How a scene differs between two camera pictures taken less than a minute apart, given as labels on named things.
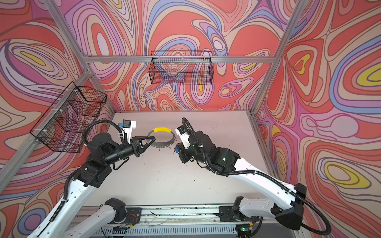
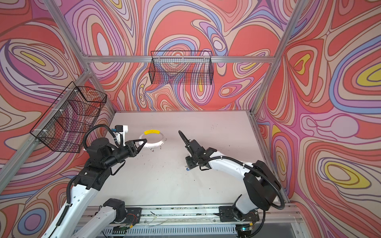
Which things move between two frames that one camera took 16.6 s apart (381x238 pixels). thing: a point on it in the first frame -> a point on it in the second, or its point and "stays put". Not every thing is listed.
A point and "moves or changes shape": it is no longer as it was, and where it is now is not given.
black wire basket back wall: [181, 68] stays put
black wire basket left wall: [73, 114] stays put
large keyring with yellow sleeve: [162, 145] moves or changes shape
